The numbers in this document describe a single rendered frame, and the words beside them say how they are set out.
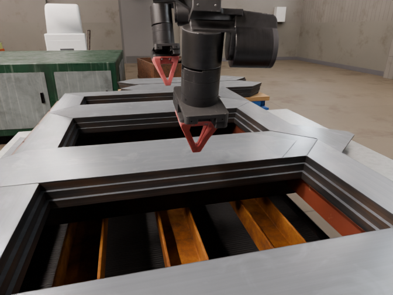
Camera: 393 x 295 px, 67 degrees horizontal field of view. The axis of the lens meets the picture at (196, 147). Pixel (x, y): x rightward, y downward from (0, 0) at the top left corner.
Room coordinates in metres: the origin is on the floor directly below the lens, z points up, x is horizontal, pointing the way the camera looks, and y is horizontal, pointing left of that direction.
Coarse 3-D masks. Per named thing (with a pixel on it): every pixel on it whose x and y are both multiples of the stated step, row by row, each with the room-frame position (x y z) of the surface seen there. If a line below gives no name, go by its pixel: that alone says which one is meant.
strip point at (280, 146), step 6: (258, 138) 0.73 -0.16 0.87; (264, 138) 0.73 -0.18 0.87; (270, 138) 0.73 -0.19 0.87; (276, 138) 0.73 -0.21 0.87; (282, 138) 0.73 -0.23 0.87; (264, 144) 0.69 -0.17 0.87; (270, 144) 0.69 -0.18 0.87; (276, 144) 0.69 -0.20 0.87; (282, 144) 0.69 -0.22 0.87; (288, 144) 0.69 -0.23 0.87; (276, 150) 0.65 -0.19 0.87; (282, 150) 0.65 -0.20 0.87; (282, 156) 0.61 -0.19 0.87
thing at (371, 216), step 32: (96, 96) 1.26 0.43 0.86; (128, 96) 1.29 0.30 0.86; (160, 96) 1.32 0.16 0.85; (96, 128) 0.93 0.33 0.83; (128, 128) 0.95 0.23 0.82; (256, 128) 0.87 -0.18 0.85; (288, 160) 0.61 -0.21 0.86; (64, 192) 0.49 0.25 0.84; (96, 192) 0.51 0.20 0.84; (128, 192) 0.51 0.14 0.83; (160, 192) 0.53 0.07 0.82; (320, 192) 0.53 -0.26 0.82; (352, 192) 0.47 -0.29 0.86; (32, 224) 0.40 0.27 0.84; (384, 224) 0.39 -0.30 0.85; (0, 288) 0.26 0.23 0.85
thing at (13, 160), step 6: (12, 156) 0.61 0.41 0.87; (18, 156) 0.61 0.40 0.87; (0, 162) 0.58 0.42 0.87; (6, 162) 0.58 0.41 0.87; (12, 162) 0.58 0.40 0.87; (0, 168) 0.55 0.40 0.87; (6, 168) 0.55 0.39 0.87; (12, 168) 0.55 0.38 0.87; (0, 174) 0.52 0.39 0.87; (6, 174) 0.52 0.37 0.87; (0, 180) 0.50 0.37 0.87
